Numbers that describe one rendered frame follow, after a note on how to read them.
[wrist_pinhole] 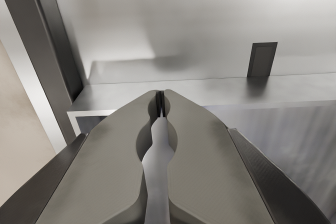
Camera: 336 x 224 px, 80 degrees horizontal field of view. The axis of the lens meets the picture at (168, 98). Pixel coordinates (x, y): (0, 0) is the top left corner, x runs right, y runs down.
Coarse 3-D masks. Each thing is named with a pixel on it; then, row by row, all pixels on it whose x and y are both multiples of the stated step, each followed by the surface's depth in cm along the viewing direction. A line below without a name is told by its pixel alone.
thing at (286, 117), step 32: (96, 96) 14; (128, 96) 14; (192, 96) 13; (224, 96) 13; (256, 96) 13; (288, 96) 13; (320, 96) 12; (160, 128) 18; (256, 128) 18; (288, 128) 18; (320, 128) 18; (160, 160) 20; (288, 160) 20; (320, 160) 20; (160, 192) 22; (320, 192) 22
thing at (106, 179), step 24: (144, 96) 10; (120, 120) 9; (144, 120) 9; (96, 144) 8; (120, 144) 8; (144, 144) 9; (72, 168) 7; (96, 168) 7; (120, 168) 7; (72, 192) 6; (96, 192) 6; (120, 192) 6; (144, 192) 7; (48, 216) 5; (72, 216) 5; (96, 216) 5; (120, 216) 6; (144, 216) 7
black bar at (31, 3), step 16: (16, 0) 11; (32, 0) 11; (48, 0) 11; (16, 16) 11; (32, 16) 11; (48, 16) 11; (32, 32) 11; (48, 32) 12; (64, 32) 13; (32, 48) 12; (48, 48) 12; (64, 48) 13; (32, 64) 12; (48, 64) 12; (64, 64) 13; (48, 80) 13; (64, 80) 13; (48, 96) 14; (64, 96) 14; (64, 112) 14; (64, 128) 15
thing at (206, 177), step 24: (168, 96) 10; (168, 120) 9; (192, 120) 9; (216, 120) 9; (192, 144) 8; (216, 144) 7; (168, 168) 7; (192, 168) 7; (216, 168) 7; (240, 168) 6; (168, 192) 6; (192, 192) 6; (216, 192) 6; (240, 192) 6; (192, 216) 5; (216, 216) 5; (240, 216) 5; (264, 216) 5
